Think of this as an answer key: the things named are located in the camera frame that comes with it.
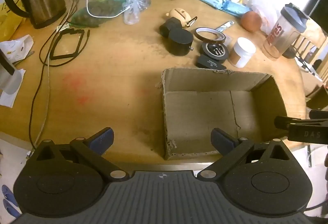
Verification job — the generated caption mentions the small black device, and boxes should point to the small black device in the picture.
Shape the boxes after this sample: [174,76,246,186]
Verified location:
[196,55,228,71]

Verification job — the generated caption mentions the yellow bag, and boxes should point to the yellow bag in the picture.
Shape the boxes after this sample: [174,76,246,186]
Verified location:
[0,1,24,44]

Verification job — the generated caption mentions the silver sachet stick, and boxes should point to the silver sachet stick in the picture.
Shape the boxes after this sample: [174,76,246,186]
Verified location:
[216,21,235,33]

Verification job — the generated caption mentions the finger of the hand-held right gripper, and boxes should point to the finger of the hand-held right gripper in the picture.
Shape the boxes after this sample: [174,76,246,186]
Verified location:
[274,116,303,130]
[308,110,328,119]

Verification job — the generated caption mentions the grey metal stand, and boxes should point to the grey metal stand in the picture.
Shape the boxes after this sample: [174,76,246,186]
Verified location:
[0,49,24,94]

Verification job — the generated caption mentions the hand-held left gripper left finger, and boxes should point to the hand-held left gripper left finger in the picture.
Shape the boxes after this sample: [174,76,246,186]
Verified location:
[33,127,129,183]

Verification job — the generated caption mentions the orange fruit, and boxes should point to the orange fruit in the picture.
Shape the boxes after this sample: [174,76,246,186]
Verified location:
[240,11,262,33]

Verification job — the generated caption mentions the clear shaker bottle grey lid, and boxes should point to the clear shaker bottle grey lid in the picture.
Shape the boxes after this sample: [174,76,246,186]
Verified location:
[263,3,311,61]

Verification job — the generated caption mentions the black tape roll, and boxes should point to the black tape roll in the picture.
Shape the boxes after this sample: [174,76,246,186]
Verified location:
[193,27,226,44]

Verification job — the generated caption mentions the crinkled clear plastic bag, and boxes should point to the crinkled clear plastic bag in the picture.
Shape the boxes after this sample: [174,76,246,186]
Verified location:
[249,0,282,35]

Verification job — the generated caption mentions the grey cable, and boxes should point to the grey cable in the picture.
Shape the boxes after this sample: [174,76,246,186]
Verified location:
[35,63,51,149]

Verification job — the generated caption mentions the black rectangular frame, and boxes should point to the black rectangular frame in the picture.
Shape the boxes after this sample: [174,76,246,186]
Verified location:
[51,29,85,60]

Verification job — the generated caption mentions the white jar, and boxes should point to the white jar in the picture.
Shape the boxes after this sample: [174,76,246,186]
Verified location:
[229,37,257,68]

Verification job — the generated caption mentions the blue slipper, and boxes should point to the blue slipper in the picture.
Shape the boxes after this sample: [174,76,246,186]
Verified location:
[1,184,19,208]
[2,198,21,219]

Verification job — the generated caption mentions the thin black cable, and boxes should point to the thin black cable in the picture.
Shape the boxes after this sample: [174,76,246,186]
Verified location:
[29,0,91,150]

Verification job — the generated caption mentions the brown cardboard box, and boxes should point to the brown cardboard box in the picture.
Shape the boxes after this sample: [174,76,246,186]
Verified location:
[154,67,288,161]

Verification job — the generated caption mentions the wooden chair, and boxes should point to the wooden chair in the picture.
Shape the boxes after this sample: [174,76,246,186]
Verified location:
[292,19,328,73]

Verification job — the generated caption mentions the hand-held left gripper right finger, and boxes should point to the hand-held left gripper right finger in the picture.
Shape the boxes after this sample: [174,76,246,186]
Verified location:
[197,127,293,183]

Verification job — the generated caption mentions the white paper sheet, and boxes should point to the white paper sheet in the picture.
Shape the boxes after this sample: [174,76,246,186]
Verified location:
[0,68,26,107]

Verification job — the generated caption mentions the small black cylinder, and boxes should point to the small black cylinder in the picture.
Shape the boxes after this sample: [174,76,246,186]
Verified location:
[159,17,181,38]

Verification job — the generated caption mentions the bag of dark round pieces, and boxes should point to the bag of dark round pieces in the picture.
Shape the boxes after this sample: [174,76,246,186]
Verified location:
[70,0,129,28]

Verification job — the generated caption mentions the beige pig-shaped case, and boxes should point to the beige pig-shaped case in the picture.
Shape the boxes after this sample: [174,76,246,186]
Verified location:
[165,8,198,29]

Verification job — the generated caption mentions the clear zip bag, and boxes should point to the clear zip bag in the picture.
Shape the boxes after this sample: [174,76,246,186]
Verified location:
[122,0,152,25]

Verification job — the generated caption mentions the blue packet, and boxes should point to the blue packet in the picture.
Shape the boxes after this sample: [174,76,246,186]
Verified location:
[221,0,251,18]
[193,0,227,10]

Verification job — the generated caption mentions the large black cylinder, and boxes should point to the large black cylinder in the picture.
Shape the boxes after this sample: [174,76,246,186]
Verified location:
[167,28,194,56]

